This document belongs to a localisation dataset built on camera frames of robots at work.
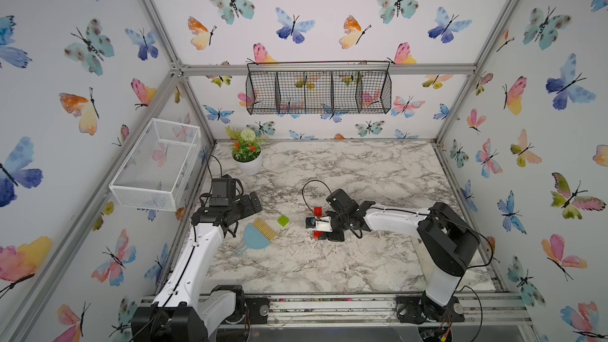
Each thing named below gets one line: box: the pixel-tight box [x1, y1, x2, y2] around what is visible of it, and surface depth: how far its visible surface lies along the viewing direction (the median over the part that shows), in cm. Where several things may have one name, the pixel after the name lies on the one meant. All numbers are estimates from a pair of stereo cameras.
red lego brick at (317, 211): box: [313, 206, 323, 217], surface depth 97 cm
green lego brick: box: [277, 215, 290, 228], surface depth 95 cm
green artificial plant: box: [224, 125, 269, 163], surface depth 101 cm
